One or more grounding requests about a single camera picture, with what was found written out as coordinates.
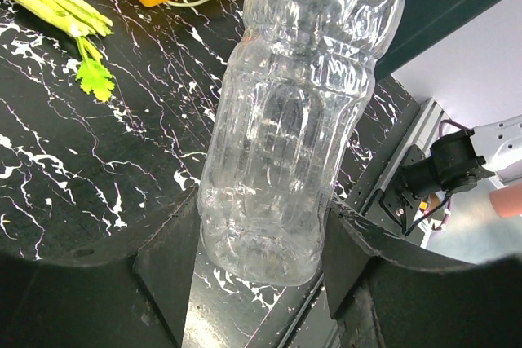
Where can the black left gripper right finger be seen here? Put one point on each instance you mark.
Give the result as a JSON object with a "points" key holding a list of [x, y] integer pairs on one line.
{"points": [[383, 291]]}

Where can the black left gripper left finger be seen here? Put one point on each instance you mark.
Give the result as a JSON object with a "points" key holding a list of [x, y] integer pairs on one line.
{"points": [[127, 290]]}

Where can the clear crushed bottle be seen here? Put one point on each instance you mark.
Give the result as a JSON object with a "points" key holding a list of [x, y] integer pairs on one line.
{"points": [[294, 88]]}

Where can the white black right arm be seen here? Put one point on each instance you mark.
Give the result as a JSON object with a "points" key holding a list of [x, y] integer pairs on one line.
{"points": [[458, 161]]}

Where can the dark green plastic bin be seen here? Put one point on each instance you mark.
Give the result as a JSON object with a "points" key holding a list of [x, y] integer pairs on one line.
{"points": [[440, 10]]}

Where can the celery stalk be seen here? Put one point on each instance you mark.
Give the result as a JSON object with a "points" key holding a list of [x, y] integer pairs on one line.
{"points": [[79, 20]]}

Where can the aluminium front rail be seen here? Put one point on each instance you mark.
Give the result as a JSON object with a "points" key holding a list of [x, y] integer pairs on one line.
{"points": [[408, 152]]}

